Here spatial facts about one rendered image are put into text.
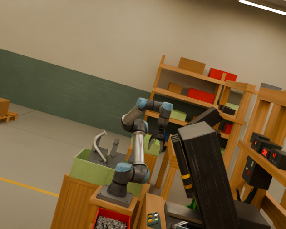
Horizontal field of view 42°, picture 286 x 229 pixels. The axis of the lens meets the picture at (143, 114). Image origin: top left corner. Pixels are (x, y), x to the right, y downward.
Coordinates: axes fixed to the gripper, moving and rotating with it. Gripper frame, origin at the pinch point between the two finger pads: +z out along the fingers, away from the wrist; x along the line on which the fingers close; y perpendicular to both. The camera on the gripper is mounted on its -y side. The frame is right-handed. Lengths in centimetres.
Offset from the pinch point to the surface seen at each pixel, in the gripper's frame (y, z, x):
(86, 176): 43, 46, 45
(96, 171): 43, 39, 37
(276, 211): -49, 4, -75
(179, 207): -54, 16, -19
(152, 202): 6.6, 39.3, -10.6
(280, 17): 667, -258, -255
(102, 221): -44, 41, 21
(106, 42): 683, -85, 133
